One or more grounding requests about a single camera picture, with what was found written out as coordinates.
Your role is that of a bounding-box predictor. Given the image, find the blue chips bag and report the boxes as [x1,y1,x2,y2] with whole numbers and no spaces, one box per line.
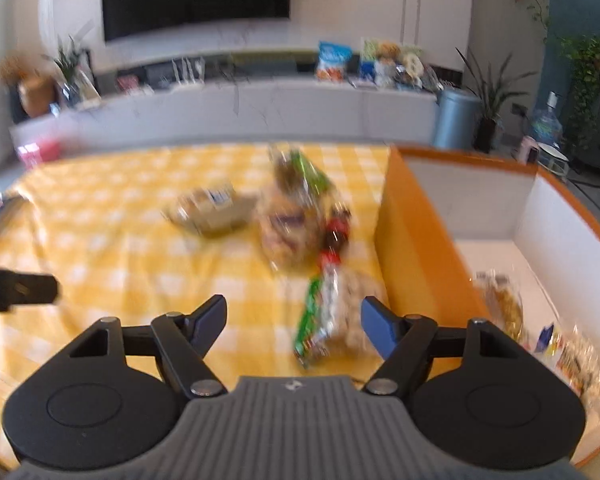
[315,41,352,82]

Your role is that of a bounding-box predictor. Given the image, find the grey round trash bin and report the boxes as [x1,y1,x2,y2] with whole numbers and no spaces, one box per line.
[432,87,482,151]

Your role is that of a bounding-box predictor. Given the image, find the red cap candy pack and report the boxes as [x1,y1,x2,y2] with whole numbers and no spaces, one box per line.
[318,203,351,269]

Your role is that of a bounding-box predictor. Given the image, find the white balls snack bag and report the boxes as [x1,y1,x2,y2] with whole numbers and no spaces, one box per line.
[292,261,386,367]

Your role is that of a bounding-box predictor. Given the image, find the water bottle jug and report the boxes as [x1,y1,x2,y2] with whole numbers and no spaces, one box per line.
[530,91,562,148]

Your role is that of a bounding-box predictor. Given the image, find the potted green plant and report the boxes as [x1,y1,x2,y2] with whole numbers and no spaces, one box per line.
[456,49,536,154]

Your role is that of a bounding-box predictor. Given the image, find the orange vase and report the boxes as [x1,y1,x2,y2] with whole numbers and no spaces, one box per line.
[18,75,56,118]

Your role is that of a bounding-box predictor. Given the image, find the green nut mix bag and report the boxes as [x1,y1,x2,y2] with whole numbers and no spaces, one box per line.
[268,145,336,205]

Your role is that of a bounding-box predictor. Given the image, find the yellow checkered tablecloth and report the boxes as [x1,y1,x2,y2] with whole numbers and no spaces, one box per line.
[0,142,397,466]

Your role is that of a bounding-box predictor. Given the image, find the colourful dried fruit bag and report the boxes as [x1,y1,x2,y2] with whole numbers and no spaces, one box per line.
[256,183,325,271]

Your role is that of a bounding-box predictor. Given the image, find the bread rolls snack bag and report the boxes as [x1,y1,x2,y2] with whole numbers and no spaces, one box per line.
[162,181,259,237]

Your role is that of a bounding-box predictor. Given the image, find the white wifi router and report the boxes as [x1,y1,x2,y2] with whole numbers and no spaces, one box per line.
[170,58,206,91]

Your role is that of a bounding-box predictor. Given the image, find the orange storage box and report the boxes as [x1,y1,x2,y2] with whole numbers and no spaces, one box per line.
[375,148,600,466]

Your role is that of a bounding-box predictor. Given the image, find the snacks inside box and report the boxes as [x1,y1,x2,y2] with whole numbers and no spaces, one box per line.
[471,270,600,410]

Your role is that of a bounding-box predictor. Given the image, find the pink storage box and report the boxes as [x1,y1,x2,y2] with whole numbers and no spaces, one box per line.
[17,139,62,169]

